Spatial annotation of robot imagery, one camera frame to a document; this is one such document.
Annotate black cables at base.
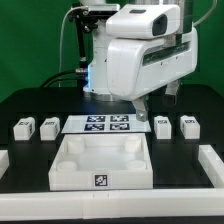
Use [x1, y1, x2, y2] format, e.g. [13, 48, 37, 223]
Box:
[39, 68, 88, 88]

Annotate sheet with four tags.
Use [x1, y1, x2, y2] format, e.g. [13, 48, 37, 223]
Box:
[62, 114, 151, 134]

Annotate black camera on mount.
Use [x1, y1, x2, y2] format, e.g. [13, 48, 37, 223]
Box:
[69, 4, 120, 34]

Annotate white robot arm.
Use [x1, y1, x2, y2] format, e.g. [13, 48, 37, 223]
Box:
[80, 0, 198, 121]

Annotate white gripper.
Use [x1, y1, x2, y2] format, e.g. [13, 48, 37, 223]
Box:
[107, 28, 198, 122]

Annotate white obstacle front wall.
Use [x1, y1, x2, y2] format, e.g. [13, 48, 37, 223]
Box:
[0, 188, 224, 221]

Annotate grey cable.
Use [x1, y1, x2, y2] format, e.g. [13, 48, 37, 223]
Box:
[58, 6, 81, 88]

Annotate white obstacle left wall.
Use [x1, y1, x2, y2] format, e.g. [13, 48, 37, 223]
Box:
[0, 150, 9, 179]

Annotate white obstacle wall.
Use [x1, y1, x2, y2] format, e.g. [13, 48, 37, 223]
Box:
[198, 145, 224, 189]
[0, 188, 224, 221]
[0, 150, 9, 179]

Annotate white square tabletop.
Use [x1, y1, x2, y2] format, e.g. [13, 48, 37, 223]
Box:
[48, 133, 153, 191]

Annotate white obstacle right wall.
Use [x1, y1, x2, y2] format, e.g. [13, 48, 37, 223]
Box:
[198, 145, 224, 189]

